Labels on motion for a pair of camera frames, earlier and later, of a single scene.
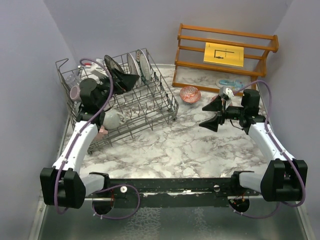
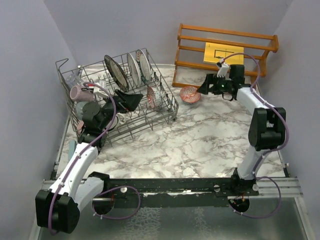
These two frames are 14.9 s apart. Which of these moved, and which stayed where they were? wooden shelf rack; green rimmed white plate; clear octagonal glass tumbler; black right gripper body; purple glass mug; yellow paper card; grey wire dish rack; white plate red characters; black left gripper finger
Moved: black left gripper finger; black right gripper body
Stayed: clear octagonal glass tumbler; grey wire dish rack; wooden shelf rack; white plate red characters; green rimmed white plate; purple glass mug; yellow paper card
